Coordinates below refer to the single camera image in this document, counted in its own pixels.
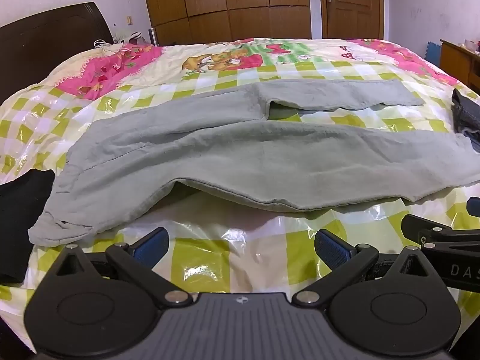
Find white cable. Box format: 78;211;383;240
93;39;126;57

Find dark grey garment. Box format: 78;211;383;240
451;88;480;136

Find brown wooden door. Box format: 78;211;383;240
318;0;385;40

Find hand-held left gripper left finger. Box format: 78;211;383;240
47;227;194;306

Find grey-green pants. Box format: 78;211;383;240
28;80;480;247

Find printed checkered bed cover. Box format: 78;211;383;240
0;37;480;346

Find brown wooden cabinet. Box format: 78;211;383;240
439;38;480;92

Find blue foam mat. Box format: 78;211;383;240
425;40;442;62

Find dark wooden headboard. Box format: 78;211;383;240
0;2;113;105

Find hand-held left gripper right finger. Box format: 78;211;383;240
292;229;449;306

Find black folded cloth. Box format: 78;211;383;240
0;169;56;285

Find brown wooden wardrobe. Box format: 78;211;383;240
140;0;313;46

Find bedside clutter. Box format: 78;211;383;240
112;30;145;44

